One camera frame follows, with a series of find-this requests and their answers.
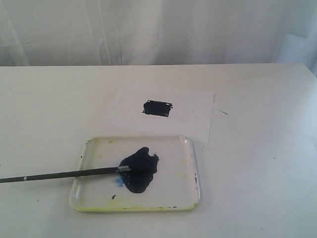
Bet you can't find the white backdrop curtain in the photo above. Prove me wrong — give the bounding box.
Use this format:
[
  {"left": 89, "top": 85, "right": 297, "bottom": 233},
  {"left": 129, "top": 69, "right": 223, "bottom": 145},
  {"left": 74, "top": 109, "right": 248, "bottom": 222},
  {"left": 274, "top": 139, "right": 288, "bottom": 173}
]
[{"left": 0, "top": 0, "right": 317, "bottom": 73}]

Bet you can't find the dark blue paint blob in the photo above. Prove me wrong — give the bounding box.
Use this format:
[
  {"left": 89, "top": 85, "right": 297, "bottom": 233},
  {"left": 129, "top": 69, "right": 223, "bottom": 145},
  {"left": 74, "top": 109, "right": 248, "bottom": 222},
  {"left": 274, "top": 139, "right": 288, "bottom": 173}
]
[{"left": 119, "top": 147, "right": 159, "bottom": 193}]

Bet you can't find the white paper with square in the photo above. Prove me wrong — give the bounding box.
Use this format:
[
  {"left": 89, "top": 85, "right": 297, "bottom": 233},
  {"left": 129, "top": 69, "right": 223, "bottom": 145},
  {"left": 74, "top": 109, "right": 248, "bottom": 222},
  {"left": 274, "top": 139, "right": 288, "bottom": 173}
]
[{"left": 102, "top": 84, "right": 214, "bottom": 143}]

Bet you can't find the clear plastic paint tray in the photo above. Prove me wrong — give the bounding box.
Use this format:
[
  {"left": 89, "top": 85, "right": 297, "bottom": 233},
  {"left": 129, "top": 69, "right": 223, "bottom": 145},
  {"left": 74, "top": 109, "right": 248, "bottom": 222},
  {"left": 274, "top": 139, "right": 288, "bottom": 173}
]
[{"left": 69, "top": 135, "right": 201, "bottom": 212}]

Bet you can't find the black paintbrush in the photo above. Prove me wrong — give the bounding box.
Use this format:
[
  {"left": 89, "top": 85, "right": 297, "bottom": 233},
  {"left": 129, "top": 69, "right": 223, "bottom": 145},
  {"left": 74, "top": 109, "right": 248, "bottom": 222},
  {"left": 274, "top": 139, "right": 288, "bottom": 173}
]
[{"left": 0, "top": 166, "right": 131, "bottom": 183}]

